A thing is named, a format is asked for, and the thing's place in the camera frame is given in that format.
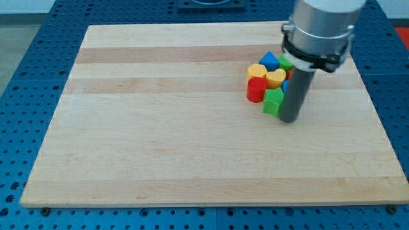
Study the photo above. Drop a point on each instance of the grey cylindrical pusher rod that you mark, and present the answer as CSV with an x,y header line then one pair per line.
x,y
296,92

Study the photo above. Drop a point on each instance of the blue triangle block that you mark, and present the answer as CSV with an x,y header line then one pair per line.
x,y
270,62

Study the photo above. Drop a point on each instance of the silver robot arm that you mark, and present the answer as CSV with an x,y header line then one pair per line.
x,y
317,36

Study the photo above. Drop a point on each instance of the green circle block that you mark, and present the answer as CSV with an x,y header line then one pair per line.
x,y
284,63

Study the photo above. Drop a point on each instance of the yellow hexagon block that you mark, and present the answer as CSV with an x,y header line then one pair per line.
x,y
256,70

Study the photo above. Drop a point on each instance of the red block behind rod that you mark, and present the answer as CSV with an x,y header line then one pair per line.
x,y
288,74

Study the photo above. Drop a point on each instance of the blue block behind rod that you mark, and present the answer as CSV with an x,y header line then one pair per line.
x,y
284,86

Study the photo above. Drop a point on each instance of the yellow heart block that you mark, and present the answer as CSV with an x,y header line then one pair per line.
x,y
274,79

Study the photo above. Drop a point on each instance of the green star block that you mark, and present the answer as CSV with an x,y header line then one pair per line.
x,y
272,101

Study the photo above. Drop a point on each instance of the red cylinder block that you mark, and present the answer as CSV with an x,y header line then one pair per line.
x,y
256,87

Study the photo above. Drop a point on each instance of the wooden board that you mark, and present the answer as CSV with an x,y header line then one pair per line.
x,y
156,115

